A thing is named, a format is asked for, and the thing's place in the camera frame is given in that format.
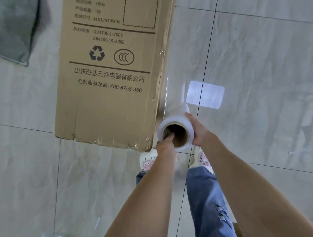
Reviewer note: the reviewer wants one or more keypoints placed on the clear stretch film roll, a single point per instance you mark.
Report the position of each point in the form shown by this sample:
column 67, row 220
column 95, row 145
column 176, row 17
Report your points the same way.
column 176, row 129

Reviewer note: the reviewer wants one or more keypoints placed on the person's left fingers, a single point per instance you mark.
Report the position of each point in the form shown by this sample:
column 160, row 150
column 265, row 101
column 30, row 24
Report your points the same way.
column 169, row 138

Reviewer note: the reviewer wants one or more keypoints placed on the person's blue ripped jeans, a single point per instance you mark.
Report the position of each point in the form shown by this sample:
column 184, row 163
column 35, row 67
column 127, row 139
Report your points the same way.
column 207, row 202

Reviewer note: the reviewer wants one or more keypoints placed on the person's right white slipper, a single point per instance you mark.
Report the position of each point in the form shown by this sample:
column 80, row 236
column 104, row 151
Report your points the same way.
column 202, row 160

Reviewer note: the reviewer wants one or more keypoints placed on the person's white slipper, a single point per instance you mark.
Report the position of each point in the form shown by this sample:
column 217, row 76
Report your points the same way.
column 147, row 160
column 202, row 160

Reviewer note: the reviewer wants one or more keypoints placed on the large brown cardboard box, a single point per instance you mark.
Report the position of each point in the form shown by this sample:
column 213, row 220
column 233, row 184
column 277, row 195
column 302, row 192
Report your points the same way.
column 111, row 70

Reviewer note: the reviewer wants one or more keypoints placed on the person's right forearm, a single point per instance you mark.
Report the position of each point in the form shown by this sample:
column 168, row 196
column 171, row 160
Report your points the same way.
column 256, row 193

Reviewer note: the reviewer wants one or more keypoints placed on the person's left forearm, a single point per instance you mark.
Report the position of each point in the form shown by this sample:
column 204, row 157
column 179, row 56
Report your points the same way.
column 143, row 195

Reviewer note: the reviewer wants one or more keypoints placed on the person's left hand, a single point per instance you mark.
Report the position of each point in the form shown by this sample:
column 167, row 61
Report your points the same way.
column 165, row 145

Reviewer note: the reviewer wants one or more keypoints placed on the person's left white slipper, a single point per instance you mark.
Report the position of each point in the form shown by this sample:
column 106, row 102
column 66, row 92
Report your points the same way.
column 147, row 160

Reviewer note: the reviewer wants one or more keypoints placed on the person's right hand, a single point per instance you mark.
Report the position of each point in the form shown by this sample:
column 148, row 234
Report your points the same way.
column 199, row 131

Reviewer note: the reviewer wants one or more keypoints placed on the grey fabric cushion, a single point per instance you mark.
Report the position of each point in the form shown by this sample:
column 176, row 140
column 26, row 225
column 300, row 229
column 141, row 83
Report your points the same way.
column 16, row 31

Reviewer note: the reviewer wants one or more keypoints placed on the person's right thumb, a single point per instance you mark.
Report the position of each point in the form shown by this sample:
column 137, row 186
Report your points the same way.
column 189, row 116

